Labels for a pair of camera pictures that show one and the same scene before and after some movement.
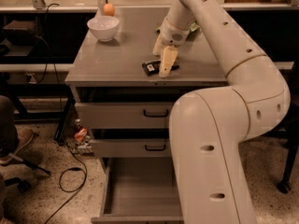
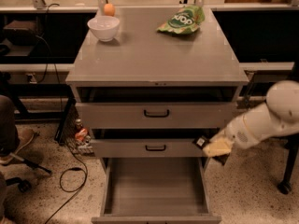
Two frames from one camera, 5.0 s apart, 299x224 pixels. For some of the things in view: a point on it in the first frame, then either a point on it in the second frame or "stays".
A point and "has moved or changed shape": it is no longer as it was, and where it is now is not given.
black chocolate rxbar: x=152 y=67 has moved or changed shape
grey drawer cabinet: x=127 y=113 stays
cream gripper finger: x=159 y=46 -> x=220 y=135
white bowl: x=104 y=27 stays
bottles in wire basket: x=82 y=142 stays
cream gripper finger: x=169 y=55 -> x=217 y=148
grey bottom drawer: x=139 y=190 stays
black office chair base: x=24 y=186 stays
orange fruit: x=108 y=9 stays
